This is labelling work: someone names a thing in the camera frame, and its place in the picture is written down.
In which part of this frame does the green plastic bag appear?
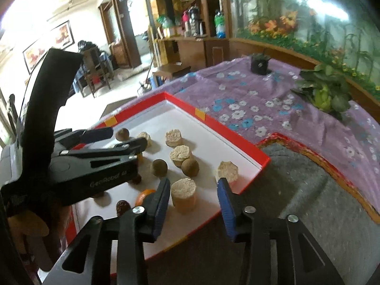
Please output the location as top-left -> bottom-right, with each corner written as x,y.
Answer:
157,15 -> 174,29

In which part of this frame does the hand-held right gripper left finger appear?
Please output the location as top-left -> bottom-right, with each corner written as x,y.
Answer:
49,177 -> 172,285

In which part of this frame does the large round sugarcane chunk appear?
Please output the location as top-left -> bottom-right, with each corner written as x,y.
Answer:
171,178 -> 198,214

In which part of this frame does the purple floral cloth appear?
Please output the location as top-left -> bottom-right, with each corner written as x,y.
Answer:
160,56 -> 380,190

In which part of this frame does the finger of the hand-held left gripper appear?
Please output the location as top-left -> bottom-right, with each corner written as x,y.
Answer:
59,137 -> 148,161
54,126 -> 114,148

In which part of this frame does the small black box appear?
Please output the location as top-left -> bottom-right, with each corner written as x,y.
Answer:
250,53 -> 271,75

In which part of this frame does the large orange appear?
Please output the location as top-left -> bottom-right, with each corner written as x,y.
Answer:
135,189 -> 157,207

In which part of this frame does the person's left hand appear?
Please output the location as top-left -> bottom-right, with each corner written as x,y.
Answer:
6,208 -> 50,262

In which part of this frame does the flower printed glass screen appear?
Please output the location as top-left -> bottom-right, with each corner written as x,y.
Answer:
228,0 -> 380,92

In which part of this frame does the small wooden stool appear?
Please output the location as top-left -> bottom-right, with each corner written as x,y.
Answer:
151,63 -> 192,86

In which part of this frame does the green plastic bottle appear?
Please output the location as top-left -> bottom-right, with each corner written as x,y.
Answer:
214,9 -> 228,38

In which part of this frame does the wooden chair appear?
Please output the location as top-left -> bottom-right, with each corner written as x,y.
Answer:
79,46 -> 112,98

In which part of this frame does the small beige sugarcane chunk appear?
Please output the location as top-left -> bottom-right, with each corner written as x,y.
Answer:
170,145 -> 193,167
165,129 -> 182,147
137,131 -> 152,147

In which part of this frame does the black and silver thermos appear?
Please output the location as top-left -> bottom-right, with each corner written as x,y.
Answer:
188,6 -> 205,36

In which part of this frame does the wooden side cabinet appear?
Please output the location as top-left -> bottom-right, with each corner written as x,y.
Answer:
154,34 -> 230,72

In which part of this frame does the framed wall picture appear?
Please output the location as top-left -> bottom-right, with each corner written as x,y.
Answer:
22,20 -> 74,75

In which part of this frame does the grey felt mat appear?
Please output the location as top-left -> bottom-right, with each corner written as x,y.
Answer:
142,142 -> 380,285

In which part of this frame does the green bok choy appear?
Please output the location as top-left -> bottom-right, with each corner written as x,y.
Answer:
291,64 -> 352,121

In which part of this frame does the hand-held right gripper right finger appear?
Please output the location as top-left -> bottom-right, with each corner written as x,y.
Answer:
217,177 -> 345,285

